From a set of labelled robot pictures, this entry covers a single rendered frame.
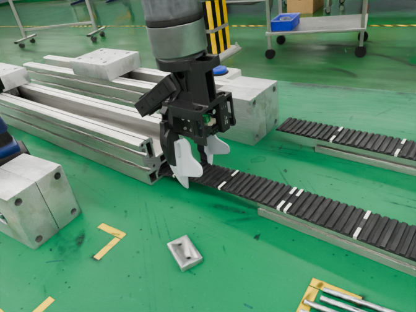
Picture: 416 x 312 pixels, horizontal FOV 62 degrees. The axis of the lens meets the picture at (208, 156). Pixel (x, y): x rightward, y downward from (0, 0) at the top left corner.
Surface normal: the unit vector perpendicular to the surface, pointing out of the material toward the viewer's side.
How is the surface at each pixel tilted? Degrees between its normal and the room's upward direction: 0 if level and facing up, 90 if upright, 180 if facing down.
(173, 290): 0
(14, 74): 90
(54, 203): 90
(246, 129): 90
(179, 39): 90
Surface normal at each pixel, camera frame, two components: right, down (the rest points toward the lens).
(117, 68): 0.77, 0.24
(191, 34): 0.54, 0.37
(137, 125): -0.62, 0.49
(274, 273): -0.15, -0.84
